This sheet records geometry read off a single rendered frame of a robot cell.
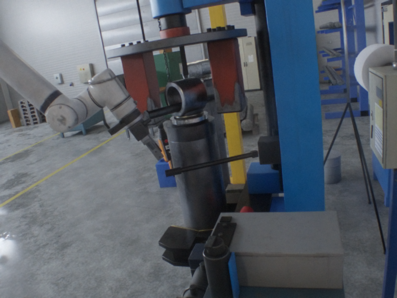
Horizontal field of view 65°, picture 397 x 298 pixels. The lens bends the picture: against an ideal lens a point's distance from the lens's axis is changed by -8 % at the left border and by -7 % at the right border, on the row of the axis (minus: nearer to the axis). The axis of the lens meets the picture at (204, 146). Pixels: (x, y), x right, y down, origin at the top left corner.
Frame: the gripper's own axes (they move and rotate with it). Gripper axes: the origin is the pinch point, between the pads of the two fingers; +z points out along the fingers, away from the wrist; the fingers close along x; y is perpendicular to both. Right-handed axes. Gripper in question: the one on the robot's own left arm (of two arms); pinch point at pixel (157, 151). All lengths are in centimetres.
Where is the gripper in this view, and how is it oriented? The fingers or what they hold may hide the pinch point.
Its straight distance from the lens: 119.9
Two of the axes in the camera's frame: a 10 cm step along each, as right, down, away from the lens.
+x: -2.2, -2.6, 9.4
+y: 8.1, -5.8, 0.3
